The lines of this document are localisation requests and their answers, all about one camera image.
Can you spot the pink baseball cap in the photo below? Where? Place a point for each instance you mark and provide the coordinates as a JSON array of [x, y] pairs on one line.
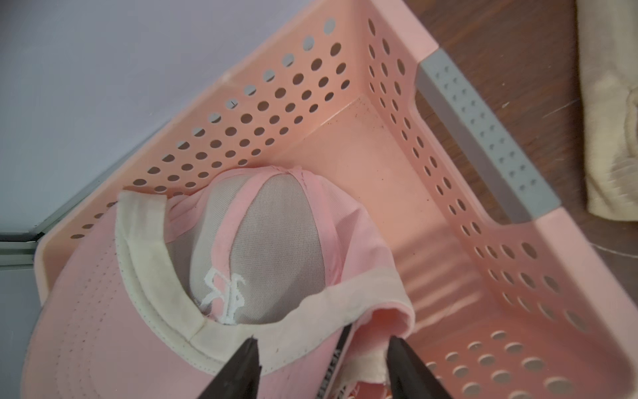
[[163, 292]]

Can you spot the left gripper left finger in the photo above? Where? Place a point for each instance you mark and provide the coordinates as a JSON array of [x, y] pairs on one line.
[[239, 377]]

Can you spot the cream work glove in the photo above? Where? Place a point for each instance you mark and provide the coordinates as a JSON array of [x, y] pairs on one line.
[[607, 45]]

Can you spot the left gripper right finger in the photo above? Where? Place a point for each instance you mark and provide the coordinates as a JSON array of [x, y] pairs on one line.
[[408, 375]]

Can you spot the pink perforated plastic basket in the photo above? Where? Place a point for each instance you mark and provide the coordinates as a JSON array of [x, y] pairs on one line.
[[511, 301]]

